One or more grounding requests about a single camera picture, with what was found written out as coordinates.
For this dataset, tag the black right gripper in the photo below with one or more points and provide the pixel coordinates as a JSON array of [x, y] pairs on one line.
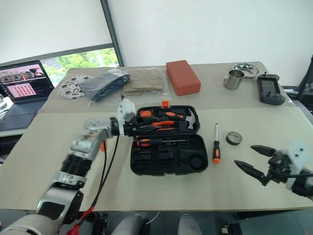
[[278, 167]]

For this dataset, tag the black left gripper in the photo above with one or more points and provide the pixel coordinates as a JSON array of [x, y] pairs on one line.
[[129, 128]]

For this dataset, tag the black electrical tape roll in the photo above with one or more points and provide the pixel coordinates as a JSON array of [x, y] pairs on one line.
[[230, 140]]

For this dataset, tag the black plastic tool case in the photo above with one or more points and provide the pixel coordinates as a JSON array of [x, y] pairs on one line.
[[181, 159]]

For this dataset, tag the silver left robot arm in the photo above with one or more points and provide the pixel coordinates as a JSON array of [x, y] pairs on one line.
[[80, 147]]

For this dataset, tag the orange tape measure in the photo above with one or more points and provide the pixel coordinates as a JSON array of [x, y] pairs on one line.
[[146, 114]]

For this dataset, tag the dark blue bagged cloth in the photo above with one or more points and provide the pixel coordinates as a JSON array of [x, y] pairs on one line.
[[102, 84]]

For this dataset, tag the red brick block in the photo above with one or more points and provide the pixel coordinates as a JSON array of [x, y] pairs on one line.
[[183, 77]]

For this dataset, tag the black handheld controller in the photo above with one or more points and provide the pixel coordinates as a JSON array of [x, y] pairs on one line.
[[270, 89]]

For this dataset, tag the stainless steel mug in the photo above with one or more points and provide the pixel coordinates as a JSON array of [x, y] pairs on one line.
[[232, 82]]

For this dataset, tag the black mesh chair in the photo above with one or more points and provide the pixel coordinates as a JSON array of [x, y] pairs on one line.
[[305, 85]]

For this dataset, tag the stainless steel bowl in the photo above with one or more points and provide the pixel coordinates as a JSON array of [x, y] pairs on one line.
[[251, 71]]

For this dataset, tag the perforated round metal plate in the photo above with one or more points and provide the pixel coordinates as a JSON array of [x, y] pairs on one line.
[[65, 89]]

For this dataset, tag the grey rounded shape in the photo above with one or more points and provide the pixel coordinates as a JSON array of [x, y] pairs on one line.
[[130, 225], [189, 225]]

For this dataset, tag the window pane showing trees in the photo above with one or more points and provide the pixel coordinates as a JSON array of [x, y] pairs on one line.
[[80, 60]]

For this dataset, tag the open laptop computer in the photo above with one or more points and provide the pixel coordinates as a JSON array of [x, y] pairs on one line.
[[22, 83]]

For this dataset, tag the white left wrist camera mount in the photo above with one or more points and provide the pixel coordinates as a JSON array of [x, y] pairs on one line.
[[126, 109]]

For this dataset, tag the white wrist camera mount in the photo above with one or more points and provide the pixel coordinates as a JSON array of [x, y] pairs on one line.
[[126, 109], [297, 156]]

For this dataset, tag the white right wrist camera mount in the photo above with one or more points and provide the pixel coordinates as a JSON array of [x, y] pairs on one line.
[[297, 156]]

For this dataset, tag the dark window frame post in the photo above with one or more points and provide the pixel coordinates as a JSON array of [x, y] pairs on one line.
[[112, 31]]

